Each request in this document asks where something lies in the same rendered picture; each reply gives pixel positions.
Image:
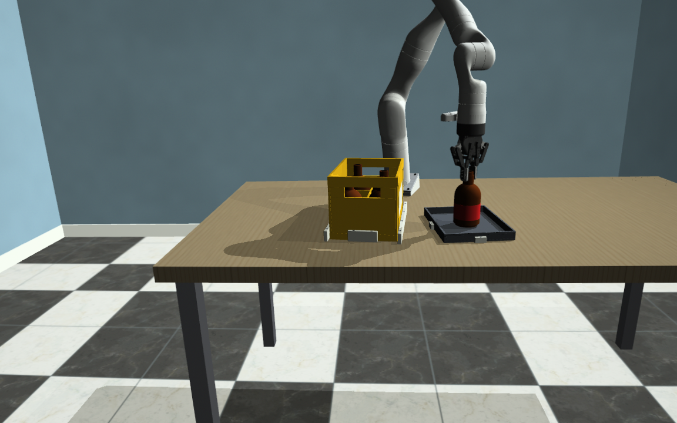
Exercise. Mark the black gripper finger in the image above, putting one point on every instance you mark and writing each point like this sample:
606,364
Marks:
479,150
458,158

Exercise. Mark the yellow bottle crate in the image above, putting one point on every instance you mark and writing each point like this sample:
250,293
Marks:
382,214

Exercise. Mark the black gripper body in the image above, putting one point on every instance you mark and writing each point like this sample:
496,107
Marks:
470,133

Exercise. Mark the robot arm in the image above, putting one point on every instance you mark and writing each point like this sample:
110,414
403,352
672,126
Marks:
474,52

